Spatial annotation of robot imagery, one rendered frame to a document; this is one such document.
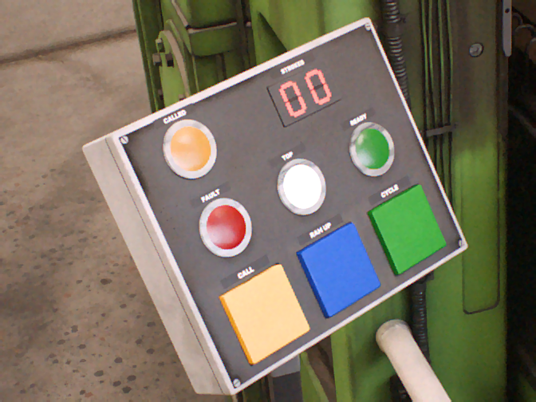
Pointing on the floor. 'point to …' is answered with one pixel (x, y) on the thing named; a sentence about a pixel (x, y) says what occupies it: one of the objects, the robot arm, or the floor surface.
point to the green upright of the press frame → (467, 360)
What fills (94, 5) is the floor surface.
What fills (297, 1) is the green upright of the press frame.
